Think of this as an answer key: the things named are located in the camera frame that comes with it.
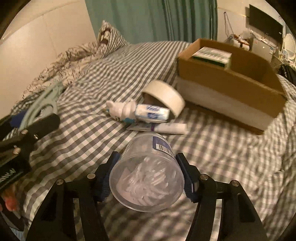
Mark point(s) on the black bag pile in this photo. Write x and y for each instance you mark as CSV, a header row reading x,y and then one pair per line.
x,y
287,72

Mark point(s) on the large green curtain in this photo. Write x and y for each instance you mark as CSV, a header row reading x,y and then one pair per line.
x,y
147,21

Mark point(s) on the oval white vanity mirror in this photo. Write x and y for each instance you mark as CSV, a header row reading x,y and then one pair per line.
x,y
289,47

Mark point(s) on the black wall television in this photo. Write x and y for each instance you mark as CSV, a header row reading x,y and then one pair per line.
x,y
265,23

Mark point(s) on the roll of masking tape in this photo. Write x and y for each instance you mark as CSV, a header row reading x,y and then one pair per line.
x,y
166,95

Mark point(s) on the green white medicine box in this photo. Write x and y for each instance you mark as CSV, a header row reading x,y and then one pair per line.
x,y
214,56

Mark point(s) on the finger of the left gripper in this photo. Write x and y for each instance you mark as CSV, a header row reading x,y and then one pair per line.
x,y
39,129
20,145

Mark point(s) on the brown cardboard box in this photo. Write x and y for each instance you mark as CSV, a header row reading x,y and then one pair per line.
x,y
247,92

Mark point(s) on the white ointment tube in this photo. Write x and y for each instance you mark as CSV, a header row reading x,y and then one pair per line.
x,y
167,128

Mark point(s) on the floral patterned duvet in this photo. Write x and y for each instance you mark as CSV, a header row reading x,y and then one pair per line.
x,y
68,66

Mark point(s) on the checkered pillow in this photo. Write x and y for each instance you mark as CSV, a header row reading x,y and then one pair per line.
x,y
109,39

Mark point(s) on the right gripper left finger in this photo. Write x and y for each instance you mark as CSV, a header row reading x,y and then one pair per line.
x,y
69,206

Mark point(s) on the light green scissors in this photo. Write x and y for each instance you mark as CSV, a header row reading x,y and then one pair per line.
x,y
45,104

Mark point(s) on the white tissue packet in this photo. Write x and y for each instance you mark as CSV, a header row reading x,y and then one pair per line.
x,y
151,113

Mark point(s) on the clear plastic jar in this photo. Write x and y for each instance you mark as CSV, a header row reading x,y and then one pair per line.
x,y
147,177

